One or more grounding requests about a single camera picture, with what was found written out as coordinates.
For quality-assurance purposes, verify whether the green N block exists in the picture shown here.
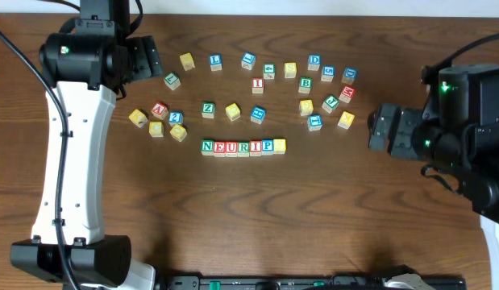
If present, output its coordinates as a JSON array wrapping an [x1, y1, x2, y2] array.
[[201, 139, 214, 155]]

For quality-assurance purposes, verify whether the yellow S block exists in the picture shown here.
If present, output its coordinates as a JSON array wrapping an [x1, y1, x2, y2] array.
[[273, 139, 287, 154]]

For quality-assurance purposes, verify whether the red E block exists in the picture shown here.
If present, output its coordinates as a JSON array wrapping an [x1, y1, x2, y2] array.
[[213, 141, 226, 157]]

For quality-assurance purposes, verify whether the red U block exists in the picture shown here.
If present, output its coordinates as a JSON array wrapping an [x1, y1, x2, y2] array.
[[225, 141, 239, 157]]

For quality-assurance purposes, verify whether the blue P block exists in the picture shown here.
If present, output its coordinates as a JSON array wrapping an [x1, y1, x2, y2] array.
[[261, 139, 274, 155]]

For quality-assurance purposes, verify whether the green R block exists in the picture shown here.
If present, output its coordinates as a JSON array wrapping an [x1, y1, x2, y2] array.
[[237, 142, 250, 157]]

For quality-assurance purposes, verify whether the red 1 block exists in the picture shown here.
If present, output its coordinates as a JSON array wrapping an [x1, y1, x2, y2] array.
[[249, 140, 262, 157]]

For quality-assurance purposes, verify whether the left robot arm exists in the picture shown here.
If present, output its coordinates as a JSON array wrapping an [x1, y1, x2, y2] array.
[[10, 0, 163, 290]]

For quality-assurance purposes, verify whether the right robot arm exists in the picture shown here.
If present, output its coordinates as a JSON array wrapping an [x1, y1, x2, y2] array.
[[368, 63, 499, 289]]

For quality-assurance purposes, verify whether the green L block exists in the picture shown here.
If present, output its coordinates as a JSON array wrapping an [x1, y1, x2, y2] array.
[[164, 72, 181, 90]]

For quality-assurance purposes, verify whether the plain yellow block top left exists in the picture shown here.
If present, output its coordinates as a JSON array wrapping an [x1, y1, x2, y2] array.
[[180, 52, 195, 71]]

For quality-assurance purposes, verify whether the yellow M block far right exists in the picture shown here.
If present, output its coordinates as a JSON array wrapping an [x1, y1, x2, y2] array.
[[338, 111, 356, 130]]

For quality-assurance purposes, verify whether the red A block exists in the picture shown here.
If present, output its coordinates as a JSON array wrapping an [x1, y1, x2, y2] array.
[[151, 102, 169, 120]]

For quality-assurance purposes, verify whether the red M block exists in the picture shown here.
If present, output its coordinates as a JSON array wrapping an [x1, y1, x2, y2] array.
[[339, 85, 356, 103]]

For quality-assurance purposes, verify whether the yellow block far left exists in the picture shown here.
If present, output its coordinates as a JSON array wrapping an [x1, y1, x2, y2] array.
[[129, 109, 148, 128]]

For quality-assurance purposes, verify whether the blue 2 block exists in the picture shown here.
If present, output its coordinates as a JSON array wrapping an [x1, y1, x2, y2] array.
[[168, 111, 183, 127]]

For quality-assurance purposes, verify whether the green J block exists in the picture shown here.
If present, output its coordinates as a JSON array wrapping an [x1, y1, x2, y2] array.
[[322, 94, 339, 114]]

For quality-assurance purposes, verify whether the yellow C block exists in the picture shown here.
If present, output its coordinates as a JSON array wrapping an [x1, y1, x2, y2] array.
[[149, 122, 164, 138]]

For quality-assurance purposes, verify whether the blue D block far right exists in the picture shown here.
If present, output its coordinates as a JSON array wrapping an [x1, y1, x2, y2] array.
[[341, 67, 358, 85]]

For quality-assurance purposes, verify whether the blue d block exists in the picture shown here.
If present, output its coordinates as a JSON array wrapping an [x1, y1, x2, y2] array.
[[308, 54, 321, 71], [341, 67, 358, 85]]

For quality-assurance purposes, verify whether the blue T block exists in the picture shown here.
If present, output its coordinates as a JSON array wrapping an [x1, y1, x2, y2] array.
[[307, 114, 323, 131]]

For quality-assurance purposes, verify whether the yellow block bottom left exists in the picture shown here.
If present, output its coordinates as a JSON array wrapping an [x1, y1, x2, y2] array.
[[170, 124, 188, 142]]

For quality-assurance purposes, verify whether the green Z block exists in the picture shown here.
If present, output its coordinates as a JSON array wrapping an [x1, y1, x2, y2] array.
[[202, 102, 215, 118]]

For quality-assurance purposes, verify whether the blue 5 block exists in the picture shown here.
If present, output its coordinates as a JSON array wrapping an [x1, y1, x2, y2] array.
[[321, 65, 335, 82]]

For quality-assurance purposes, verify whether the yellow block right centre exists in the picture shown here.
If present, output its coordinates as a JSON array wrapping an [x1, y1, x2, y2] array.
[[299, 99, 314, 116]]

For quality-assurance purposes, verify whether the green B block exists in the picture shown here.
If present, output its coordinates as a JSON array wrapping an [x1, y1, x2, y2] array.
[[298, 77, 313, 93]]

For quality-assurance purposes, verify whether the blue tilted L block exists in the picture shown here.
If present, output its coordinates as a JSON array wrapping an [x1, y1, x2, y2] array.
[[241, 52, 256, 70]]

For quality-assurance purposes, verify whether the red I block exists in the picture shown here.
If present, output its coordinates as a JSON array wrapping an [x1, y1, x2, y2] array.
[[252, 77, 264, 94]]

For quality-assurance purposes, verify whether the yellow block top centre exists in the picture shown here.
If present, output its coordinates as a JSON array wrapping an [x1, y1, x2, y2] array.
[[284, 62, 297, 79]]

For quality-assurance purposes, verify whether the green 4 block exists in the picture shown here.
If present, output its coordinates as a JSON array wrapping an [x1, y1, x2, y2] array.
[[263, 63, 276, 80]]

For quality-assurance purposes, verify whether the blue E block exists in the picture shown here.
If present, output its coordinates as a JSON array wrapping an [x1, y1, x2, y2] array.
[[251, 106, 266, 125]]

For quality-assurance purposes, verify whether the right black cable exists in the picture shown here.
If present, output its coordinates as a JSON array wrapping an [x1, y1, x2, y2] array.
[[420, 31, 499, 81]]

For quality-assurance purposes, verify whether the black cable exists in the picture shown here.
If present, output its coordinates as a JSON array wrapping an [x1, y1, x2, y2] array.
[[420, 31, 499, 81], [0, 22, 83, 290]]

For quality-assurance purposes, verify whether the left black cable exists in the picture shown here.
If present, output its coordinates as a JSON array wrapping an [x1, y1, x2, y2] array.
[[0, 22, 83, 290]]

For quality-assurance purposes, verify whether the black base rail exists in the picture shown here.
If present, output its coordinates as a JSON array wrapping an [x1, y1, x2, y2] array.
[[160, 265, 468, 290]]

